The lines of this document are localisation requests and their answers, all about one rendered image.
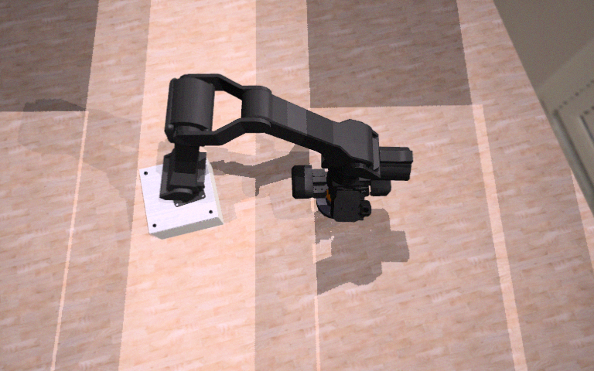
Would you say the dark grey round pedestal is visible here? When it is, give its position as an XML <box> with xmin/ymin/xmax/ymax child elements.
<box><xmin>316</xmin><ymin>198</ymin><xmax>333</xmax><ymax>219</ymax></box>

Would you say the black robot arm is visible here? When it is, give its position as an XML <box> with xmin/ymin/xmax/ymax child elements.
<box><xmin>159</xmin><ymin>73</ymin><xmax>413</xmax><ymax>222</ymax></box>

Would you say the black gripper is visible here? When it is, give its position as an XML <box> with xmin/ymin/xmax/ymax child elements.
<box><xmin>292</xmin><ymin>165</ymin><xmax>391</xmax><ymax>199</ymax></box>

